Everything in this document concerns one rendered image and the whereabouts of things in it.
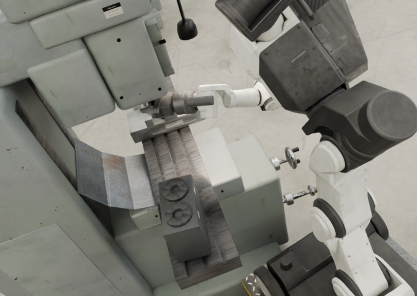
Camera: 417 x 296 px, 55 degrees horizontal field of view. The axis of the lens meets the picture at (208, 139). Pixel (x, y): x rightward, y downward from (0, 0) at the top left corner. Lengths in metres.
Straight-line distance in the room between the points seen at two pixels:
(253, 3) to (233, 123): 2.28
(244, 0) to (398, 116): 0.40
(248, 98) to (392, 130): 0.74
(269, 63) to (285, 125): 2.06
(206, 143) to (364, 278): 0.86
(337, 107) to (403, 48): 2.82
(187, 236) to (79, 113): 0.53
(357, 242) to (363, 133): 0.62
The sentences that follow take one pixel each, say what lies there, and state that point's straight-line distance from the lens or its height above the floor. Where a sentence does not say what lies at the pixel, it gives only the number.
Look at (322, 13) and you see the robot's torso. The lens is 1.03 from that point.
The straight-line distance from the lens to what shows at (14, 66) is 1.29.
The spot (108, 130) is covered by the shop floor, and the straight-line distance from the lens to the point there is 3.51.
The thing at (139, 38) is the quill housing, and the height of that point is 1.56.
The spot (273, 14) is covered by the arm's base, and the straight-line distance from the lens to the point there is 0.93.
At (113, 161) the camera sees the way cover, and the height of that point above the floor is 0.92.
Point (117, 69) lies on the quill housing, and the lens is 1.31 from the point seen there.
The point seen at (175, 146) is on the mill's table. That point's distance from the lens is 1.77.
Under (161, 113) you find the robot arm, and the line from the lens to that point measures 1.49.
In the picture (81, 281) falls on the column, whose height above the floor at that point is 0.63.
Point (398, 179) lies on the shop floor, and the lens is 2.74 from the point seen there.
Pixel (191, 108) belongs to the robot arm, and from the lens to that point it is 1.44.
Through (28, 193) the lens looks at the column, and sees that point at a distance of 1.47.
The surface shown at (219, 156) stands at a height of 0.85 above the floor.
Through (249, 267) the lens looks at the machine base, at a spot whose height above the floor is 0.20.
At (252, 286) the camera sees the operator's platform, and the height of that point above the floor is 0.40.
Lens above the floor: 2.16
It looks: 45 degrees down
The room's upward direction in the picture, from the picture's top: 18 degrees counter-clockwise
